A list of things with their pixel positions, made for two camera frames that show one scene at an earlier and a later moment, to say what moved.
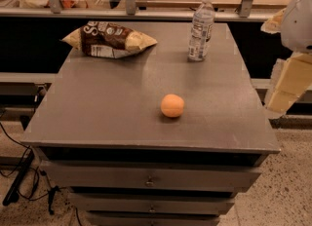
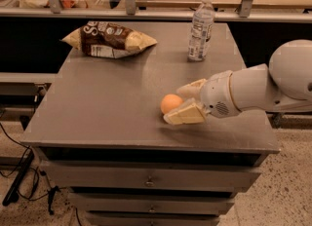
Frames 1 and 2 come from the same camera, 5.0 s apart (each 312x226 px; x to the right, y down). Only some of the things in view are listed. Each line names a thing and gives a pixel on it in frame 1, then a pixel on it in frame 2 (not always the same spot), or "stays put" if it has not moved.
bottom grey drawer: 116,218 stays put
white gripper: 297,25 to 216,94
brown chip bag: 102,39 stays put
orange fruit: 172,105 stays put
